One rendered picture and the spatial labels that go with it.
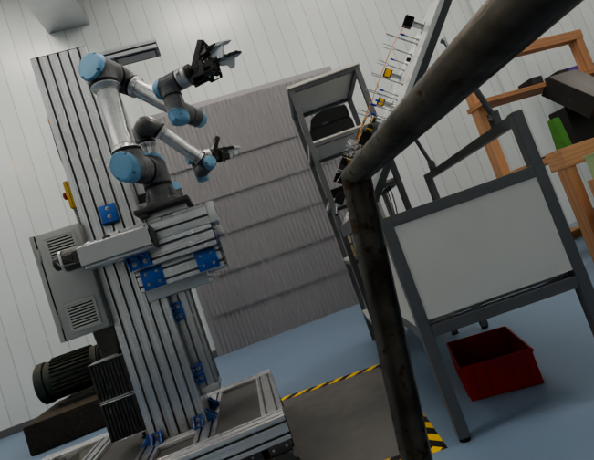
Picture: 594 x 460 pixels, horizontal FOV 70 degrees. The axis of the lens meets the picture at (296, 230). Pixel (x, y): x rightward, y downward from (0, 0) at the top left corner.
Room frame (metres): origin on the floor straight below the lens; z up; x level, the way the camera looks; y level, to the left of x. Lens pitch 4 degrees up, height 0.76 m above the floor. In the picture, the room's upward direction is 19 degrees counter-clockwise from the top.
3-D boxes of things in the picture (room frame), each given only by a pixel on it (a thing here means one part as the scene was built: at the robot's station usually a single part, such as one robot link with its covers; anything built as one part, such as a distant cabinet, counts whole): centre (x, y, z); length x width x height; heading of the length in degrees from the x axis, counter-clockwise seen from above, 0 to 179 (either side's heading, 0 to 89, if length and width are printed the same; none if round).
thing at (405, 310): (1.79, -0.29, 0.60); 0.55 x 0.03 x 0.39; 179
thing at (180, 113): (1.59, 0.27, 1.46); 0.11 x 0.08 x 0.11; 163
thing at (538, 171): (2.06, -0.59, 0.40); 1.18 x 0.60 x 0.80; 179
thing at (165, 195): (1.78, 0.50, 1.21); 0.15 x 0.15 x 0.10
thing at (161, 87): (1.58, 0.28, 1.56); 0.11 x 0.08 x 0.09; 74
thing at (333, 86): (2.99, -0.50, 0.92); 0.60 x 0.50 x 1.85; 179
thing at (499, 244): (2.06, -0.60, 0.60); 1.17 x 0.58 x 0.40; 179
